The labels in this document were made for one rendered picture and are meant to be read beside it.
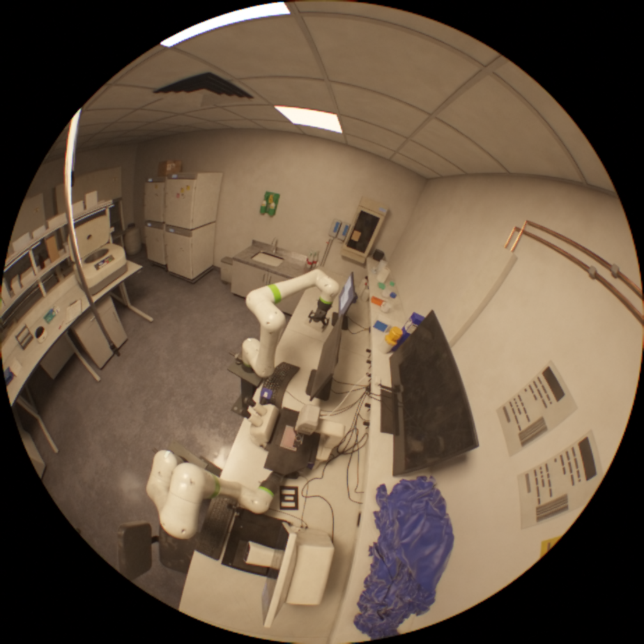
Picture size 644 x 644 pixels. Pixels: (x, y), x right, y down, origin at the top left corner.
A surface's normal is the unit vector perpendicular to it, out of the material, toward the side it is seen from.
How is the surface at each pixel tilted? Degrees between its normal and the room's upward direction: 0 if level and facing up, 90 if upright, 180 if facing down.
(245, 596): 0
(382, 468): 0
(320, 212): 90
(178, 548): 0
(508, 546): 90
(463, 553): 90
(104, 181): 82
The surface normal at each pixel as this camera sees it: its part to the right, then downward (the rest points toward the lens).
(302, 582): 0.30, -0.72
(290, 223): -0.18, 0.60
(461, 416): -0.91, -0.40
